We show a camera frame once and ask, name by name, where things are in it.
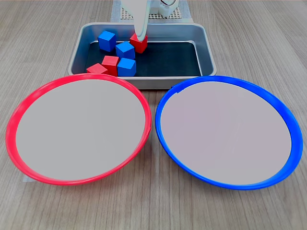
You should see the blue cube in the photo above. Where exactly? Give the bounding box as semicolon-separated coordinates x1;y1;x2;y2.
117;57;137;77
97;30;117;52
115;41;136;60

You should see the red cube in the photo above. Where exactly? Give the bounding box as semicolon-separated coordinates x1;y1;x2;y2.
101;55;120;77
86;63;109;75
130;33;148;54

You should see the black tray mat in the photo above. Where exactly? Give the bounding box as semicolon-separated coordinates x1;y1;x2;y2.
83;41;202;77

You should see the steel tray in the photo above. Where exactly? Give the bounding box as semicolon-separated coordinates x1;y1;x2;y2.
68;22;218;90

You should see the white plate with red rim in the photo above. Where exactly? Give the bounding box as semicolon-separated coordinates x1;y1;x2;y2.
5;73;153;186

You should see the white plate with blue rim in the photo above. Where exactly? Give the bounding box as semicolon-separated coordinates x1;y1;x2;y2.
154;75;304;191

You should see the pale perforated base plate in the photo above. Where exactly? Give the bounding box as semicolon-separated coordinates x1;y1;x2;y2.
119;6;182;21

